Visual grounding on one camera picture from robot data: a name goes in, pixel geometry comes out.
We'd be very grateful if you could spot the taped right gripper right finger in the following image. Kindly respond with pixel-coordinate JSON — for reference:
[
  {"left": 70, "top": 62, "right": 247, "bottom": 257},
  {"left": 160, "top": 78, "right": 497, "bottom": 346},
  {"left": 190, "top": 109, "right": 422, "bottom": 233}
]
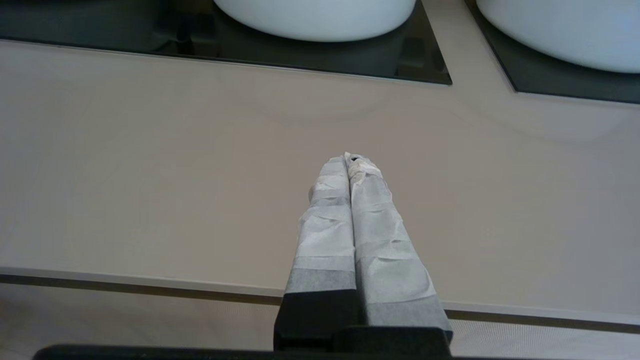
[{"left": 345, "top": 152, "right": 453, "bottom": 333}]

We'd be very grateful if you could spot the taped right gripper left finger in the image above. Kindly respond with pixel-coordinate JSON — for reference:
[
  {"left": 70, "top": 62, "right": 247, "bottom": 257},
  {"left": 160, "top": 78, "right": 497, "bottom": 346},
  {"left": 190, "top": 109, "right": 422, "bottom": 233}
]
[{"left": 274, "top": 155, "right": 363, "bottom": 351}]

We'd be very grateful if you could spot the white round pot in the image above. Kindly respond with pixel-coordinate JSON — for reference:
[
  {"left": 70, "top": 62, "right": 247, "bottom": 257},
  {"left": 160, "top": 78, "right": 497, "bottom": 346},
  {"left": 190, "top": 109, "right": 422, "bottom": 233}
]
[
  {"left": 214, "top": 0, "right": 417, "bottom": 43},
  {"left": 475, "top": 0, "right": 640, "bottom": 74}
]

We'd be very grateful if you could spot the large black glass cooktop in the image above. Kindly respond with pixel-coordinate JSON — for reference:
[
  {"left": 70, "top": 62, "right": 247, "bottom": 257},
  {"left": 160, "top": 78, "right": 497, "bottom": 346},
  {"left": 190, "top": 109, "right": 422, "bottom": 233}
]
[{"left": 0, "top": 0, "right": 453, "bottom": 86}]

